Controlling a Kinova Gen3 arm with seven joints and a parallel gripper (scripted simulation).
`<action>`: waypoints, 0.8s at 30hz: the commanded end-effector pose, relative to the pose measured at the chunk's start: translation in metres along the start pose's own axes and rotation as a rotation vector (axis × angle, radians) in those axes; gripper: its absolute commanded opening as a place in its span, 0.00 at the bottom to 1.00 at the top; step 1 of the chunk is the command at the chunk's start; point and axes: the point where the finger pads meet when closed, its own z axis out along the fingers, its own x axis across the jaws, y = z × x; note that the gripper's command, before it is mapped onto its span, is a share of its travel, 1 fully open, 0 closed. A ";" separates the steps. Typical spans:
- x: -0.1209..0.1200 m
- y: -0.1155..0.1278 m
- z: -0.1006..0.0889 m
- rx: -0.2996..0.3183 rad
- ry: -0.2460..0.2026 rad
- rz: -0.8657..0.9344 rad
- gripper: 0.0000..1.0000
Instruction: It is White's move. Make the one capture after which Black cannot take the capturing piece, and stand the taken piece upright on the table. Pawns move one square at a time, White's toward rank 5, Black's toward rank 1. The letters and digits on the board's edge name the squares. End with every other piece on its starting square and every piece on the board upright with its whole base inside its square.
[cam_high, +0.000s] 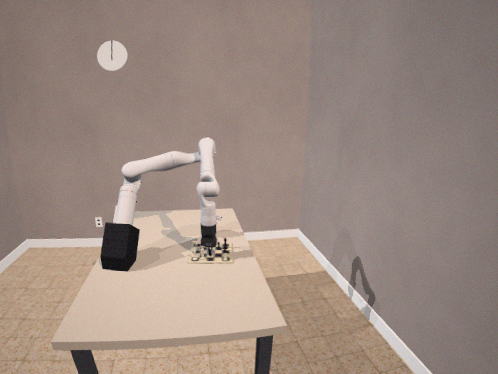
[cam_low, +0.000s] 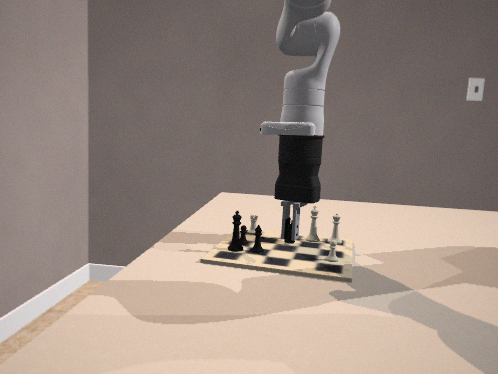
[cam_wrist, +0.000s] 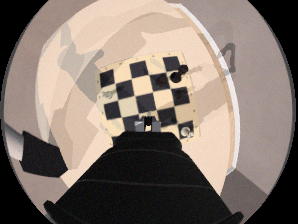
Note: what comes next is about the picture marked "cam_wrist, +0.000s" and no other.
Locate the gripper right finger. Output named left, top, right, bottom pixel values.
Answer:
left=151, top=116, right=161, bottom=132

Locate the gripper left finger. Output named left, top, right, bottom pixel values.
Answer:
left=135, top=116, right=146, bottom=132

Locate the black and cream chessboard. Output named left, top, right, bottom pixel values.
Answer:
left=95, top=51, right=200, bottom=148

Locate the black chess piece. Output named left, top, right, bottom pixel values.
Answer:
left=170, top=64, right=189, bottom=83

